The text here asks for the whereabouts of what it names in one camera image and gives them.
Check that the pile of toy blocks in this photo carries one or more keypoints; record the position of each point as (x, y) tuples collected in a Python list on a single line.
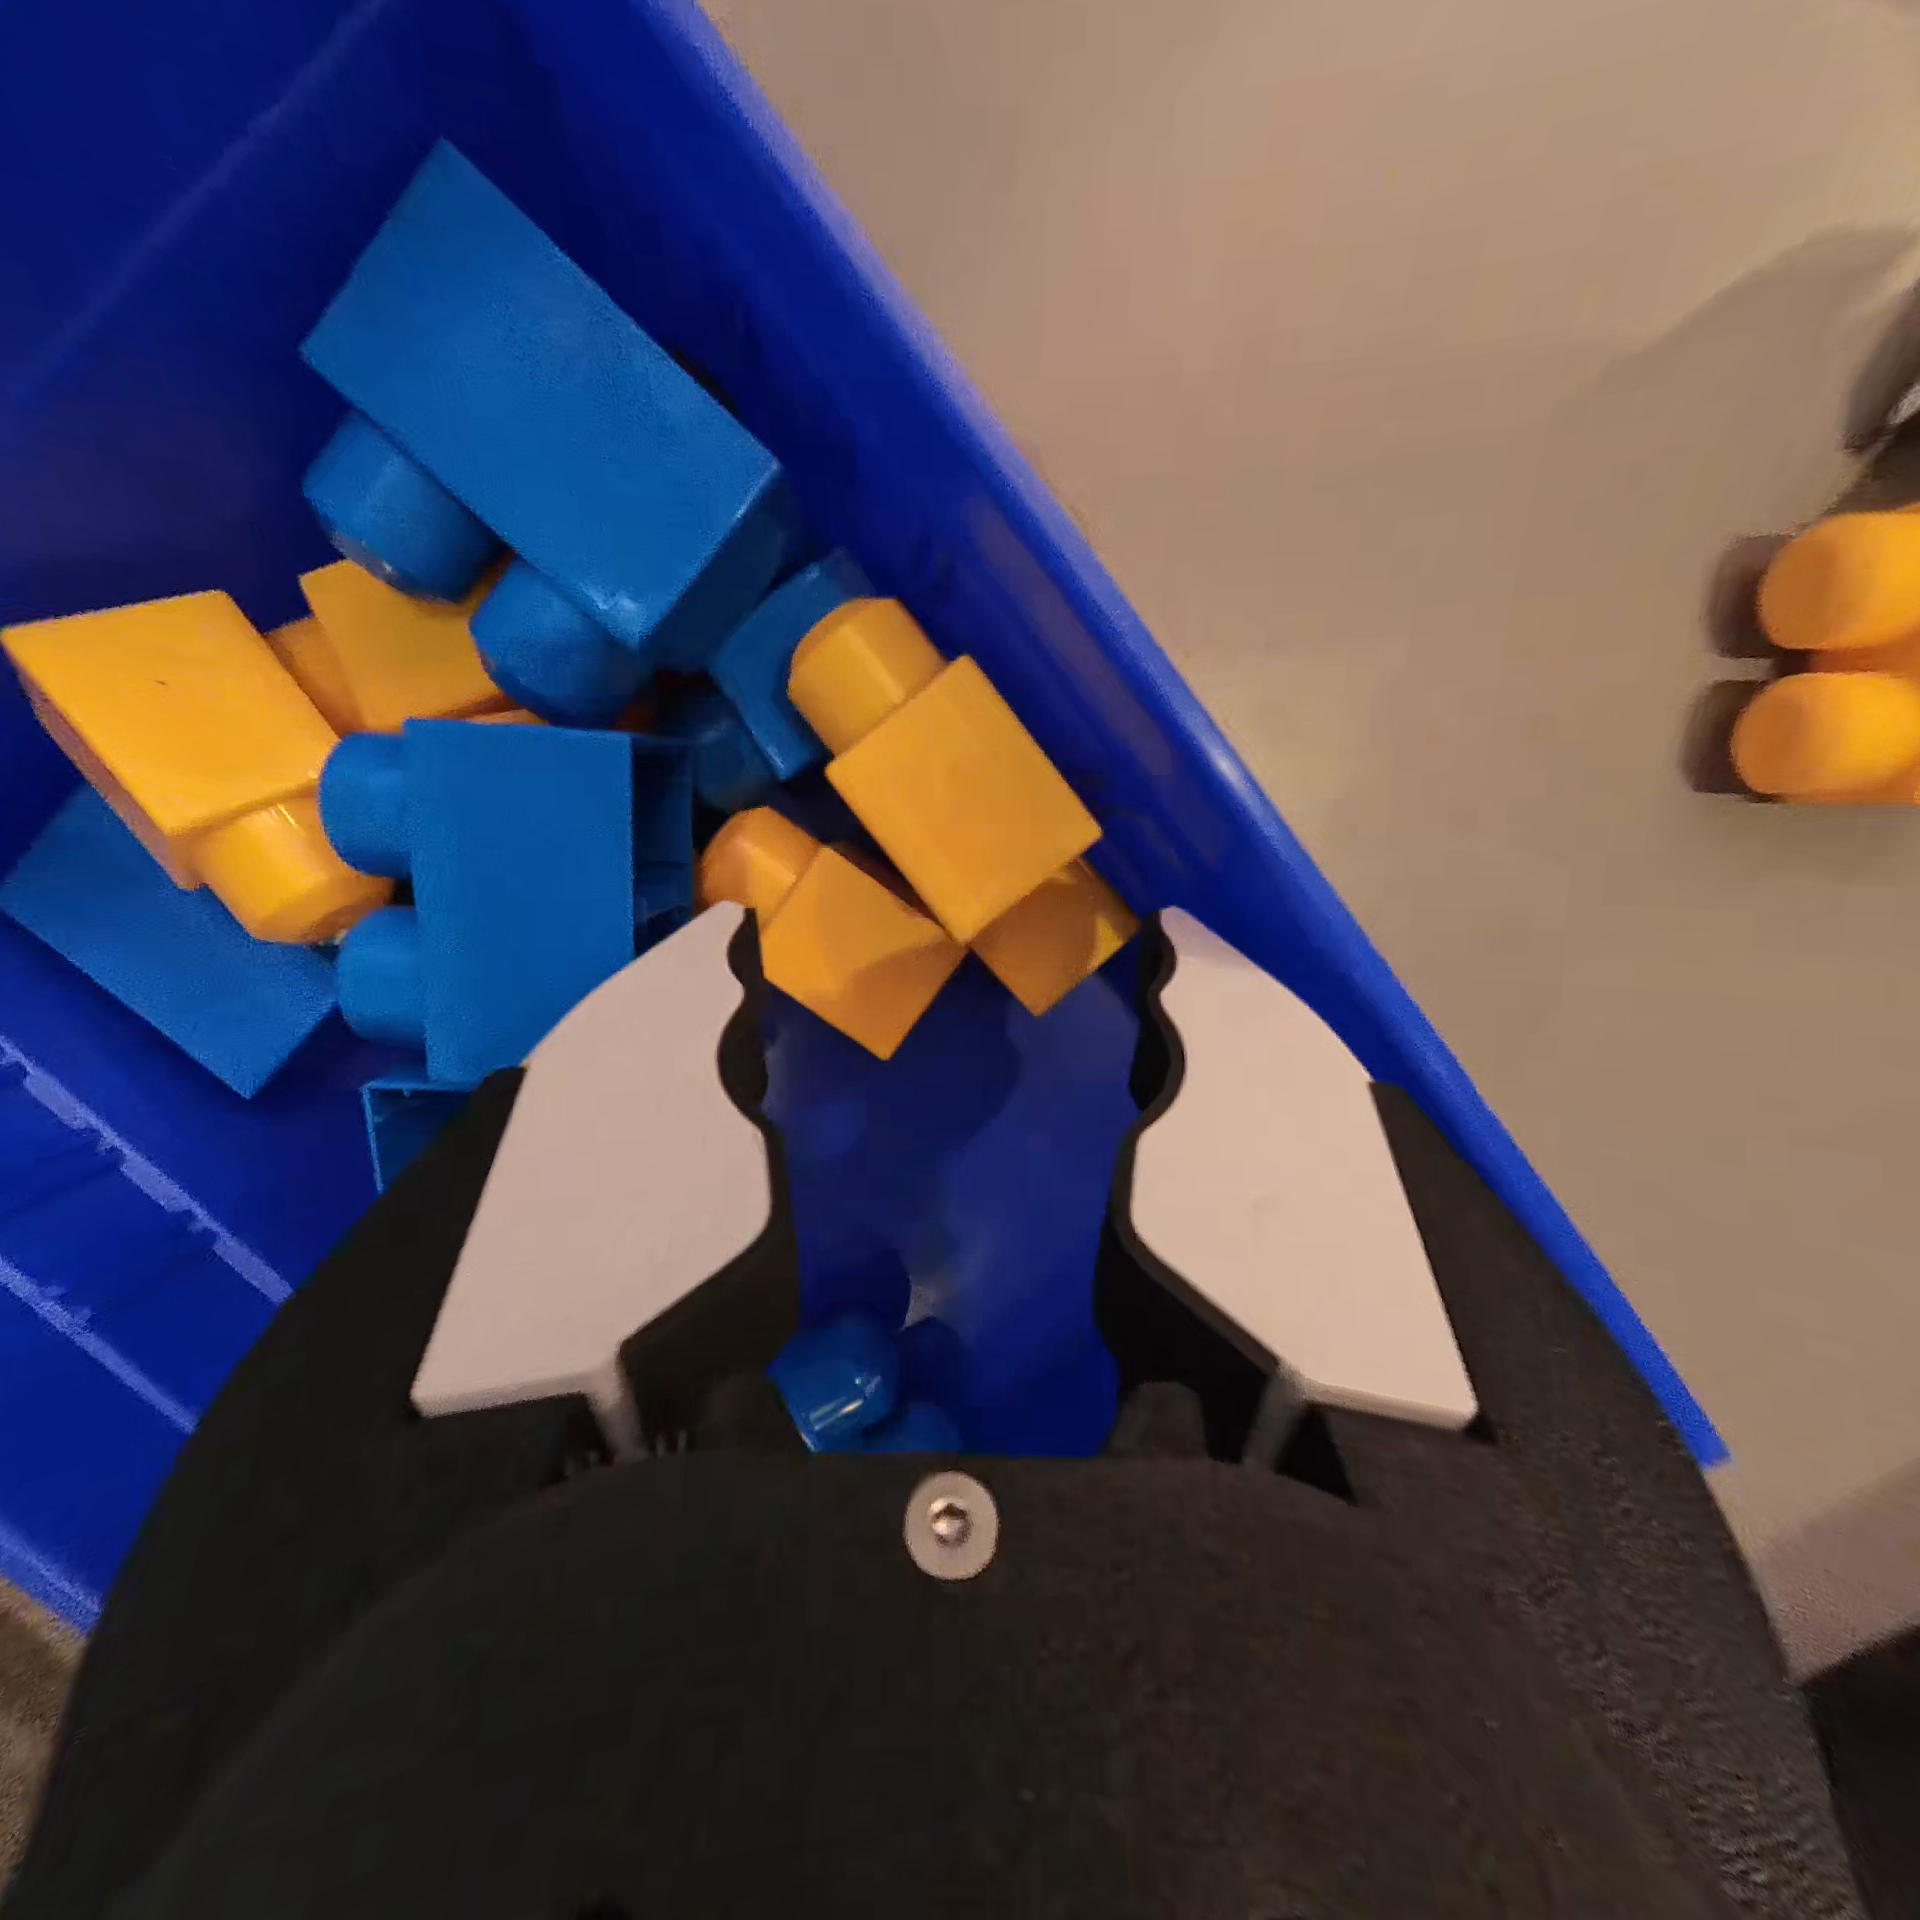
[(525, 405)]

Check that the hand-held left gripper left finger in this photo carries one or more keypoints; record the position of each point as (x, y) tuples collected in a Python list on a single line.
[(599, 1184)]

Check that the yellow two-stud block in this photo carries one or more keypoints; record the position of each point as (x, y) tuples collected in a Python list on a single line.
[(1845, 662)]

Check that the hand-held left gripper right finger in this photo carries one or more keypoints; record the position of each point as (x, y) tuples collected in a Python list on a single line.
[(1290, 1215)]

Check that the blue plastic bin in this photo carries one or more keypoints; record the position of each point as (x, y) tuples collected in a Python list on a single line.
[(902, 450)]

